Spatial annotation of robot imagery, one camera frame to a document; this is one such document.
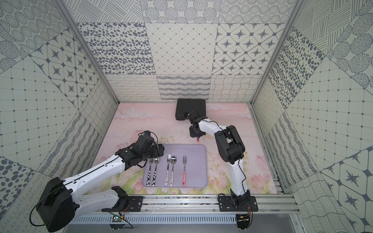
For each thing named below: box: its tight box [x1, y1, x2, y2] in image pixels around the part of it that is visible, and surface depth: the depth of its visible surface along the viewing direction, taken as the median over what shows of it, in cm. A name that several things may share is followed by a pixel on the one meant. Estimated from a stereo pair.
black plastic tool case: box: [175, 98, 207, 120], surface depth 117 cm
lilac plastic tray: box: [142, 143, 209, 188], surface depth 87 cm
